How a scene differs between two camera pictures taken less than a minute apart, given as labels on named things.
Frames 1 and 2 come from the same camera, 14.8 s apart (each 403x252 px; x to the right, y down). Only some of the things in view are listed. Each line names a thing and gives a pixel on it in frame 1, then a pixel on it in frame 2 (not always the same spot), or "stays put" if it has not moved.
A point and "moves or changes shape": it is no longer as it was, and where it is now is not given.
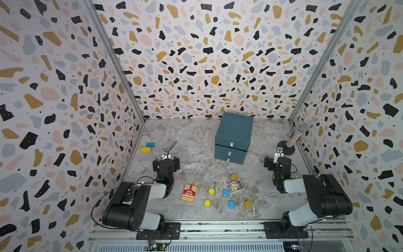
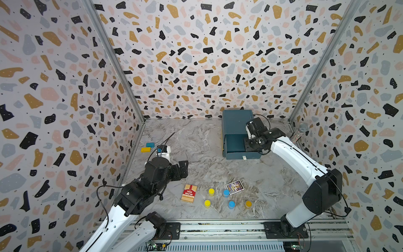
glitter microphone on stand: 288,146 stays put
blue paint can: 231,204 stays put
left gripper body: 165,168 to 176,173
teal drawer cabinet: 232,137 moves or changes shape
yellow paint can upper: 211,191 stays put
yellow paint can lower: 207,203 stays put
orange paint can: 248,203 stays put
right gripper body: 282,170 to 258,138
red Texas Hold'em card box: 189,193 stays put
